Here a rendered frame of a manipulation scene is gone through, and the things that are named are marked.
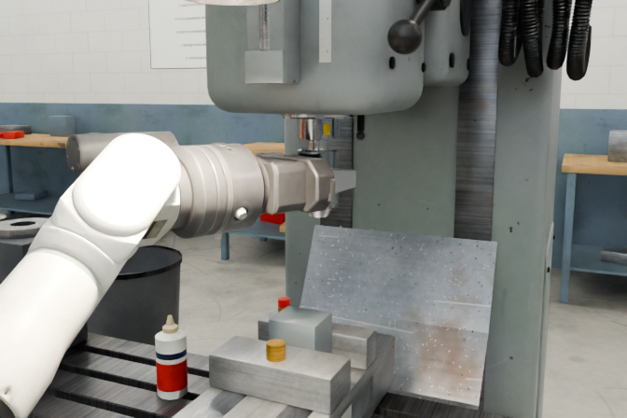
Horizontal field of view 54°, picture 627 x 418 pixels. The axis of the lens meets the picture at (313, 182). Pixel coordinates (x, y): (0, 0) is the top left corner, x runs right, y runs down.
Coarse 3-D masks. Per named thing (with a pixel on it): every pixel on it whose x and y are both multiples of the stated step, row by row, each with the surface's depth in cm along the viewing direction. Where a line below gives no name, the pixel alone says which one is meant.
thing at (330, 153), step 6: (300, 150) 68; (306, 150) 67; (312, 150) 67; (318, 150) 67; (324, 150) 67; (330, 150) 67; (336, 150) 68; (306, 156) 67; (312, 156) 67; (318, 156) 67; (324, 156) 67; (330, 156) 67; (336, 156) 68
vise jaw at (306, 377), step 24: (240, 336) 73; (216, 360) 68; (240, 360) 67; (264, 360) 67; (288, 360) 67; (312, 360) 67; (336, 360) 67; (216, 384) 69; (240, 384) 67; (264, 384) 66; (288, 384) 65; (312, 384) 63; (336, 384) 64; (312, 408) 64
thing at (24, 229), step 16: (0, 224) 93; (16, 224) 94; (32, 224) 95; (0, 240) 89; (16, 240) 89; (32, 240) 89; (0, 256) 88; (16, 256) 87; (0, 272) 88; (80, 336) 98
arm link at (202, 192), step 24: (72, 144) 54; (96, 144) 54; (168, 144) 58; (72, 168) 54; (192, 168) 55; (216, 168) 56; (192, 192) 55; (216, 192) 55; (168, 216) 54; (192, 216) 55; (216, 216) 56; (144, 240) 55
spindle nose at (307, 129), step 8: (304, 120) 67; (312, 120) 66; (320, 120) 66; (328, 120) 66; (336, 120) 67; (304, 128) 67; (312, 128) 66; (320, 128) 66; (336, 128) 67; (304, 136) 67; (312, 136) 66; (320, 136) 66; (328, 136) 67; (336, 136) 67
